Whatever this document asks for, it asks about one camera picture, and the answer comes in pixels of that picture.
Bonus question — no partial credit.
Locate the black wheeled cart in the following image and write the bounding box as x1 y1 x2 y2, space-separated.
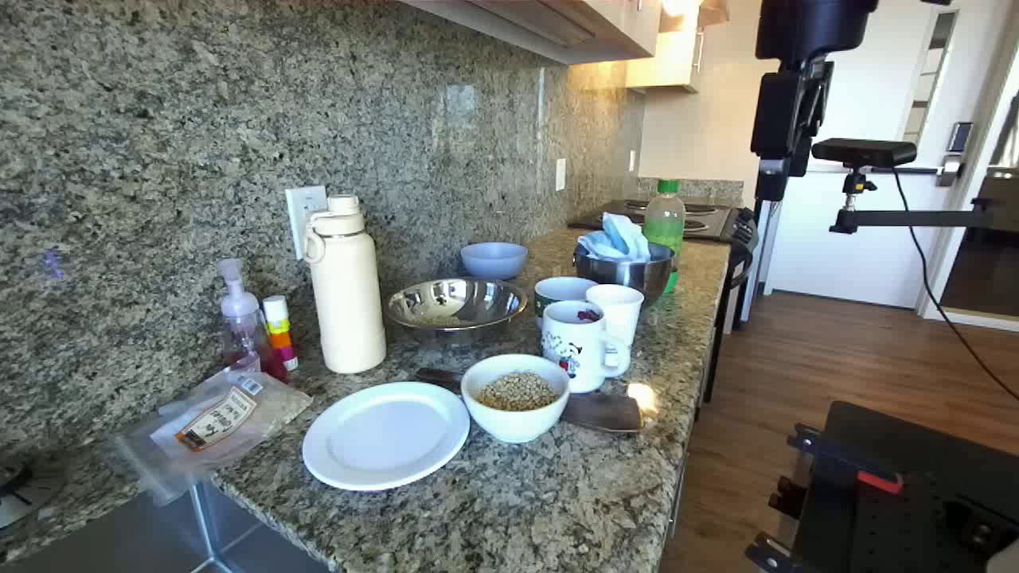
741 397 1019 573

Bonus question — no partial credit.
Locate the green plastic soda bottle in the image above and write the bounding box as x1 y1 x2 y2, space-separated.
641 180 690 312

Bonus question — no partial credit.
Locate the door keypad lock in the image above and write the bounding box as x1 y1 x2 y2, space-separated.
936 118 978 191

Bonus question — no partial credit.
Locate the white bowl with cereal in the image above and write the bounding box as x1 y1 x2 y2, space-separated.
459 350 573 446

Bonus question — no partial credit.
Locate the white wall outlet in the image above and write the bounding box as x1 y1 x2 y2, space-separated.
282 184 330 261

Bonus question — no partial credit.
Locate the light blue bowl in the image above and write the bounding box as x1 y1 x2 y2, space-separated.
459 239 533 284

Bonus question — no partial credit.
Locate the white cup with green band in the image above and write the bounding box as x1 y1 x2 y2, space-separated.
533 274 599 322

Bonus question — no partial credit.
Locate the shallow silver metal dish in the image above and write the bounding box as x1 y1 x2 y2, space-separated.
383 277 533 337

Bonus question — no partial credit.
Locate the black camera on stand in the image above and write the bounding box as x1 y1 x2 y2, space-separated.
810 135 921 171

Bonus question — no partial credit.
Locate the dark brown coaster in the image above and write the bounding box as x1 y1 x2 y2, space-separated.
410 363 464 395
559 390 642 440

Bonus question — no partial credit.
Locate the white and blue towel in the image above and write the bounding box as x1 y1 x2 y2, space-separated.
578 209 654 264

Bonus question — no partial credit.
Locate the clear plastic bag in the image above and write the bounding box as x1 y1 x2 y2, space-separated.
109 363 314 508

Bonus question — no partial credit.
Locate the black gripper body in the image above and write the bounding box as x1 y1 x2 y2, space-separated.
749 57 839 167

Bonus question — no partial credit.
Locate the stainless steel sink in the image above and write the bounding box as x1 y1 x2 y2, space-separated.
0 475 330 573

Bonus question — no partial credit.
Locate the clear soap pump dispenser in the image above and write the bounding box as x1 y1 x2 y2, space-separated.
214 258 268 375

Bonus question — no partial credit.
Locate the black camera cable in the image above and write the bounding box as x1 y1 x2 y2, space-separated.
889 168 1019 405

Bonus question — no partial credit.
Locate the wooden upper cabinet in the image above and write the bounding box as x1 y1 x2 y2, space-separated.
397 0 663 66

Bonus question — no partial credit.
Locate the small colourful striped bottle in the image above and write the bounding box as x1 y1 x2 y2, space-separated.
259 294 304 381

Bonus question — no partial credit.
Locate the cream insulated water bottle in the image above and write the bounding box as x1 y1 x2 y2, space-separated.
304 195 390 375

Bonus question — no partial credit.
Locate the white round plate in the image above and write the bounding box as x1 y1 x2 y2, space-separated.
299 380 472 494

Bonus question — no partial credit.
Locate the white printed mug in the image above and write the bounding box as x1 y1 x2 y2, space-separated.
538 298 632 397

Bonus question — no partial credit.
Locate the deep stainless steel bowl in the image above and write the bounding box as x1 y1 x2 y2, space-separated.
570 241 679 310

